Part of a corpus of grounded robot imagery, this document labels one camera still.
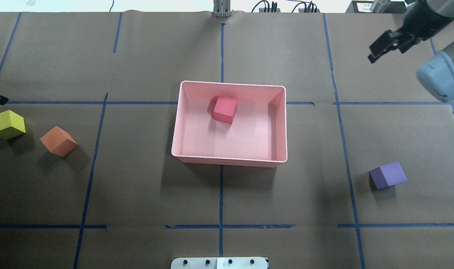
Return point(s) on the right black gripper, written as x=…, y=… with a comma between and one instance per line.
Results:
x=421, y=23

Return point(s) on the pink foam block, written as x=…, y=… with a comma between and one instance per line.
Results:
x=225, y=109

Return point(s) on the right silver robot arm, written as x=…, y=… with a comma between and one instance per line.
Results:
x=437, y=74

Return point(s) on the pink plastic bin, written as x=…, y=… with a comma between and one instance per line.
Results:
x=257, y=137

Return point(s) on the yellow foam block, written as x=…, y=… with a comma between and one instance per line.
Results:
x=11, y=125

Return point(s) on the silver metal cylinder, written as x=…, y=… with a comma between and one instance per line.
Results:
x=379, y=6

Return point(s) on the orange foam block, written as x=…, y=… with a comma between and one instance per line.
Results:
x=58, y=142

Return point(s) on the black orange connector box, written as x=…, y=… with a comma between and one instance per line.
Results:
x=309, y=7
x=269, y=7

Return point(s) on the purple foam block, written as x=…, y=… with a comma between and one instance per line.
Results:
x=387, y=175

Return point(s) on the aluminium frame post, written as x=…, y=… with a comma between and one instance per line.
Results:
x=221, y=8

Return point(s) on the white pedestal column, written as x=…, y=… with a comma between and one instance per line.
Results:
x=220, y=263

